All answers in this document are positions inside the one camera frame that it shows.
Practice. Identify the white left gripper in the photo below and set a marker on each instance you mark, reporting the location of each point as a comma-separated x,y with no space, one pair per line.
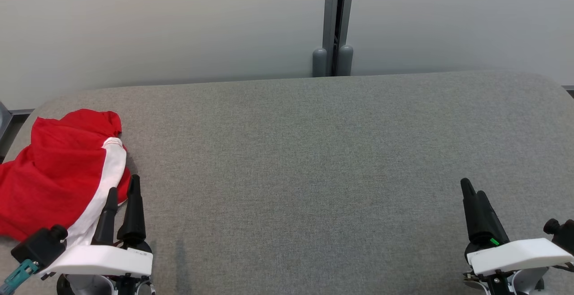
103,261

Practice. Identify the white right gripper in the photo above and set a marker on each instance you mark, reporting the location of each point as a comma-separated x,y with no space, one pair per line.
520,254

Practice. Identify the red shorts white side stripe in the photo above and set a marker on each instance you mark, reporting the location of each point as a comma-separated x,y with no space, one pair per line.
49,174

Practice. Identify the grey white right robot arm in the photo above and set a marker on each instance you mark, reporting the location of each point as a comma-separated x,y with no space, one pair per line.
520,284

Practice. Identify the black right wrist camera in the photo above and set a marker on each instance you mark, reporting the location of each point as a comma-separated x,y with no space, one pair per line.
563,236

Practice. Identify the teal left camera connector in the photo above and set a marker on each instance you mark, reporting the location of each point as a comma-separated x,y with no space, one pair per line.
20,275

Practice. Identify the grey cylindrical post foot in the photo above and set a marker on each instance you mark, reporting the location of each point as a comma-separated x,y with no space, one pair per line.
345,59
319,62

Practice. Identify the grey metal partition post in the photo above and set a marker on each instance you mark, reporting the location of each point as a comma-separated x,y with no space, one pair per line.
338,12

